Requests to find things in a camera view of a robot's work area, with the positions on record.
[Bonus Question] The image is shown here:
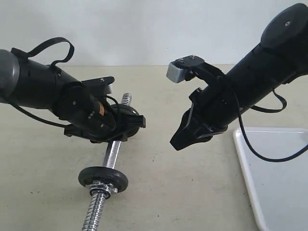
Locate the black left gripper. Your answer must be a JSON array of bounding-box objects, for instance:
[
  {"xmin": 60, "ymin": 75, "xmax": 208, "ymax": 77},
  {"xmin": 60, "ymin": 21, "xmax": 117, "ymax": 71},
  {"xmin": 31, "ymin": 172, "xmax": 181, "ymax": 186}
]
[{"xmin": 64, "ymin": 96, "xmax": 146, "ymax": 143}]

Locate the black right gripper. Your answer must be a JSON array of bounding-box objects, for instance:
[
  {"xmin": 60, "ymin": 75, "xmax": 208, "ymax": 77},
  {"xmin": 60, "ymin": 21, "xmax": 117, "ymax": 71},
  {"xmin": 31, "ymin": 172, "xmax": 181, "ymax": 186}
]
[{"xmin": 170, "ymin": 88, "xmax": 228, "ymax": 151}]

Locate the chrome threaded dumbbell bar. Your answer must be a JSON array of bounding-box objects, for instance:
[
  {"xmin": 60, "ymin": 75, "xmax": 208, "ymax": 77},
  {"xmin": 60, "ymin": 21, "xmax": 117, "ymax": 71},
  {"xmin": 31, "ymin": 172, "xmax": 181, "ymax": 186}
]
[{"xmin": 80, "ymin": 93, "xmax": 130, "ymax": 231}]

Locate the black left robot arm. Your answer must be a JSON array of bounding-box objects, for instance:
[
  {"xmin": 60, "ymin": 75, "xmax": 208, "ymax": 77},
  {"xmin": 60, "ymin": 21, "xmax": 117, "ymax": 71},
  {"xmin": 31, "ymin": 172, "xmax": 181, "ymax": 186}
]
[{"xmin": 0, "ymin": 50, "xmax": 146, "ymax": 143}]

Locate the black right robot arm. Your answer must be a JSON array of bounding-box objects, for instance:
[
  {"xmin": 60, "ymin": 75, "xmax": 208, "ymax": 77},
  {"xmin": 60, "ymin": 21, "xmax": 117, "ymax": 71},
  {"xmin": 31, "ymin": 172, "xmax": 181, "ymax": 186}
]
[{"xmin": 167, "ymin": 3, "xmax": 308, "ymax": 150}]

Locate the black weight plate far end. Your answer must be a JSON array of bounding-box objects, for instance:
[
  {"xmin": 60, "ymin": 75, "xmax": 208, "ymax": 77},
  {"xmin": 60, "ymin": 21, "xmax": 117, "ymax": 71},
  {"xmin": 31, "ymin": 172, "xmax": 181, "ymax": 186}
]
[{"xmin": 109, "ymin": 103, "xmax": 141, "ymax": 139}]

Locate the black weight plate end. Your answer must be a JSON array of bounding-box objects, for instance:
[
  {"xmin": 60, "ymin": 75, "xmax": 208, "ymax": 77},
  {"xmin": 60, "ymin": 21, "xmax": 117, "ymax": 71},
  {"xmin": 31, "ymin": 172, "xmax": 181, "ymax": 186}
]
[
  {"xmin": 78, "ymin": 167, "xmax": 128, "ymax": 193},
  {"xmin": 109, "ymin": 103, "xmax": 141, "ymax": 139}
]

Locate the black weight plate near end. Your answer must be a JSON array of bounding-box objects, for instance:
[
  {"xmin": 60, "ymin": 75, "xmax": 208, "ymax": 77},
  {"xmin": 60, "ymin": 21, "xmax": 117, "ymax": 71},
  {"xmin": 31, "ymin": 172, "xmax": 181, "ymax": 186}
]
[{"xmin": 78, "ymin": 167, "xmax": 128, "ymax": 193}]

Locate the chrome star collar nut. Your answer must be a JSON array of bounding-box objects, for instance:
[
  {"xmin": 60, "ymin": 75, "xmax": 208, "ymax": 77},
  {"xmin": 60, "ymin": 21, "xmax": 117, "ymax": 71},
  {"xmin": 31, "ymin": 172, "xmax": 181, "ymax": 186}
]
[{"xmin": 89, "ymin": 180, "xmax": 118, "ymax": 198}]

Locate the white rectangular tray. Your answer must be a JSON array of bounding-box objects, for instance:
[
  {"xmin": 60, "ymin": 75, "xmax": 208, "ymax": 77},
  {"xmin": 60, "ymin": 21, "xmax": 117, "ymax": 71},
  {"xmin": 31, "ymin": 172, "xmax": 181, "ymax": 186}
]
[{"xmin": 233, "ymin": 127, "xmax": 308, "ymax": 231}]

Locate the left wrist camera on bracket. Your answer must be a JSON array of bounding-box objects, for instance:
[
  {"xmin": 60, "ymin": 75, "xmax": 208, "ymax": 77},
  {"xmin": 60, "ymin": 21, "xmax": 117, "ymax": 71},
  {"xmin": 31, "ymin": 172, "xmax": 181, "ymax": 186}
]
[{"xmin": 81, "ymin": 76, "xmax": 115, "ymax": 97}]

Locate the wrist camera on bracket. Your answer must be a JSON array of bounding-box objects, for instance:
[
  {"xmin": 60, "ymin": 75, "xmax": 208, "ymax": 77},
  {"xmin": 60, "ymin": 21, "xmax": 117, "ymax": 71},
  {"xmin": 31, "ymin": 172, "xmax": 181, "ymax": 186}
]
[
  {"xmin": 166, "ymin": 55, "xmax": 225, "ymax": 85},
  {"xmin": 81, "ymin": 76, "xmax": 115, "ymax": 97}
]

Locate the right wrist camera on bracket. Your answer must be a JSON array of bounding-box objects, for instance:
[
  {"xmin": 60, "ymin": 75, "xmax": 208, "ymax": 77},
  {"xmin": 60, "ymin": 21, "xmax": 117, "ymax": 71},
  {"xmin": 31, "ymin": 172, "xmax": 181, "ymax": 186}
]
[{"xmin": 166, "ymin": 55, "xmax": 225, "ymax": 85}]

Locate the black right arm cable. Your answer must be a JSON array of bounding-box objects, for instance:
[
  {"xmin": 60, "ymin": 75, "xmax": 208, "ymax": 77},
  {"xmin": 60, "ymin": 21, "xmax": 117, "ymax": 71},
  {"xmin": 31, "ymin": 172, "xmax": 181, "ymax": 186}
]
[{"xmin": 226, "ymin": 77, "xmax": 308, "ymax": 162}]

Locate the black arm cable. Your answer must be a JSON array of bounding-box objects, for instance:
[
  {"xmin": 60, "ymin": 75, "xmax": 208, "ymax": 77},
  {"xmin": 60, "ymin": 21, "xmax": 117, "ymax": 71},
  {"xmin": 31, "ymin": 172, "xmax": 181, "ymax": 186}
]
[
  {"xmin": 11, "ymin": 37, "xmax": 126, "ymax": 142},
  {"xmin": 226, "ymin": 77, "xmax": 308, "ymax": 162}
]

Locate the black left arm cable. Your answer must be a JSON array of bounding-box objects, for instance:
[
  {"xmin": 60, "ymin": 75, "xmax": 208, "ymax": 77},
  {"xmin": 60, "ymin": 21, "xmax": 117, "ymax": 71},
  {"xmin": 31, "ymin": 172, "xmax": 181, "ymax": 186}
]
[{"xmin": 11, "ymin": 37, "xmax": 126, "ymax": 142}]

